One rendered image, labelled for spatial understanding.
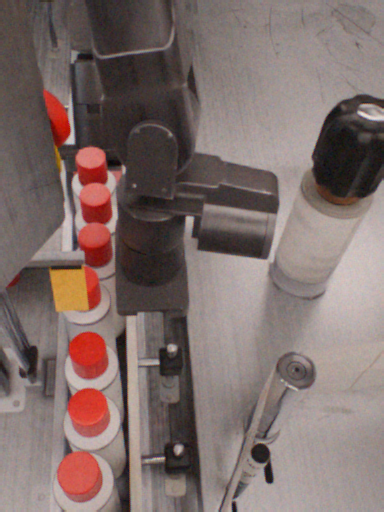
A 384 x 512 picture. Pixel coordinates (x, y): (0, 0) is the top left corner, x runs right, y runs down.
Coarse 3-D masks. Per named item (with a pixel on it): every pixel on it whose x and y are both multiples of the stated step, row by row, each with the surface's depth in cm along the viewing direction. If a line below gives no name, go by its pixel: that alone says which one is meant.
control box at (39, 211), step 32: (0, 0) 19; (0, 32) 20; (0, 64) 20; (32, 64) 22; (0, 96) 21; (32, 96) 23; (0, 128) 22; (32, 128) 24; (0, 160) 23; (32, 160) 25; (0, 192) 24; (32, 192) 27; (0, 224) 25; (32, 224) 28; (0, 256) 27; (32, 256) 30; (0, 288) 28
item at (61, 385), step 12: (72, 60) 87; (72, 120) 80; (72, 132) 79; (72, 192) 73; (72, 204) 72; (72, 216) 71; (72, 228) 70; (72, 240) 70; (60, 312) 64; (60, 324) 63; (60, 336) 62; (60, 348) 61; (60, 360) 61; (60, 372) 60; (60, 384) 59; (60, 396) 59; (60, 408) 58; (60, 420) 57; (60, 432) 57; (60, 444) 56; (60, 456) 55
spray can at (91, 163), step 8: (80, 152) 61; (88, 152) 61; (96, 152) 61; (80, 160) 60; (88, 160) 60; (96, 160) 60; (104, 160) 61; (80, 168) 60; (88, 168) 60; (96, 168) 60; (104, 168) 61; (80, 176) 62; (88, 176) 61; (96, 176) 61; (104, 176) 62; (112, 176) 65; (72, 184) 64; (80, 184) 63; (104, 184) 63; (112, 184) 64; (112, 192) 64; (112, 200) 65
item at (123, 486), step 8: (120, 336) 72; (120, 344) 71; (120, 352) 70; (120, 360) 70; (120, 368) 69; (120, 376) 69; (128, 400) 67; (128, 408) 67; (128, 416) 66; (128, 424) 66; (128, 432) 65; (128, 440) 65; (128, 448) 64; (128, 456) 64; (128, 464) 64; (128, 472) 63; (120, 480) 62; (128, 480) 62; (120, 488) 62; (128, 488) 62; (120, 496) 61; (128, 496) 61; (128, 504) 61
